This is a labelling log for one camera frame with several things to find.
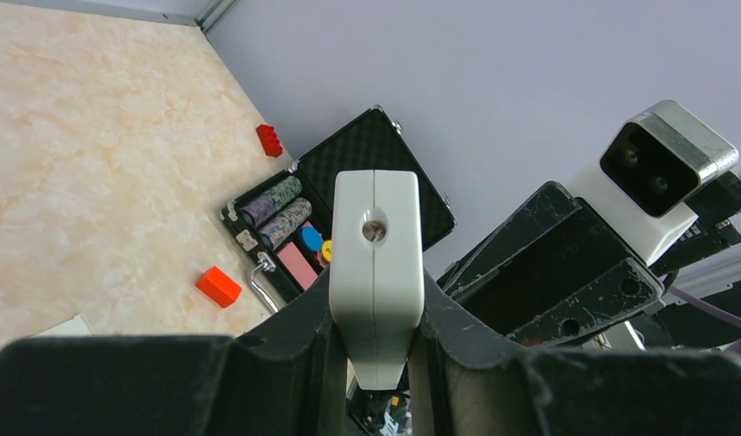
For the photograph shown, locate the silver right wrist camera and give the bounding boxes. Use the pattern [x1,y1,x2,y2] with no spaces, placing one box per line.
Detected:
[562,99,740,267]

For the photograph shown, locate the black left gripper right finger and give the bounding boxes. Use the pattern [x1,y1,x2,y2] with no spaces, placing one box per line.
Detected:
[409,276,741,435]

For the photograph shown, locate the orange rectangular block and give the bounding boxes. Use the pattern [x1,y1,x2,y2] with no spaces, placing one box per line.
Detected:
[195,266,242,308]

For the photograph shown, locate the black poker chip case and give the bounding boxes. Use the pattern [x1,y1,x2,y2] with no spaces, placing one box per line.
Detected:
[220,104,458,305]

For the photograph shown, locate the red toy brick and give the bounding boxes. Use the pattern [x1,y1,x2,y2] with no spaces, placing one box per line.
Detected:
[255,124,283,158]

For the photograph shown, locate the white battery cover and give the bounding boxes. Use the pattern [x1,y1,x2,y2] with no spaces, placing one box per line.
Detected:
[35,314,94,337]

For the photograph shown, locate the pink card box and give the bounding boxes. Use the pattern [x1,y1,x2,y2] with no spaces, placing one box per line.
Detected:
[277,242,318,291]

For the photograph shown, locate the white remote control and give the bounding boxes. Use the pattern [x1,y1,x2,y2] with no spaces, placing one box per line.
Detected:
[329,170,424,391]

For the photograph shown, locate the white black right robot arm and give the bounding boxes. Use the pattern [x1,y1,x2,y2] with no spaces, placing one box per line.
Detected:
[439,173,741,347]

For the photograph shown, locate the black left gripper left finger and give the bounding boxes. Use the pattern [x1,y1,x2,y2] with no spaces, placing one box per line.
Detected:
[0,273,347,435]

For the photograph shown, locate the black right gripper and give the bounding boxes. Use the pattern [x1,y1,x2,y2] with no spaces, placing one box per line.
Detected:
[438,182,664,347]

